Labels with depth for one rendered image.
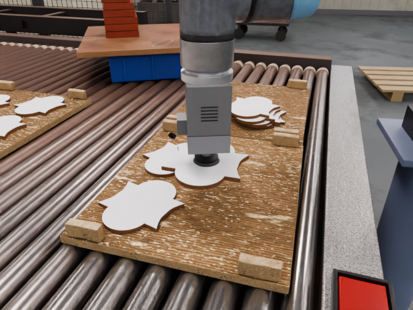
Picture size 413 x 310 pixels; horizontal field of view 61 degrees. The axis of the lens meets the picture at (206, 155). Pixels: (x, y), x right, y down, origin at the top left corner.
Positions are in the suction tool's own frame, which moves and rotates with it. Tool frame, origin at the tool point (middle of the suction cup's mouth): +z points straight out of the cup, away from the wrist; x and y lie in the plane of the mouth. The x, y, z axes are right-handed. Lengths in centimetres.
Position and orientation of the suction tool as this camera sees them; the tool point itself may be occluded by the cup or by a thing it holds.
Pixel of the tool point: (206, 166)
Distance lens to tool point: 58.1
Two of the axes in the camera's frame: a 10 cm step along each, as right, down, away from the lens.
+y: 0.9, 4.9, -8.7
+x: 10.0, -0.4, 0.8
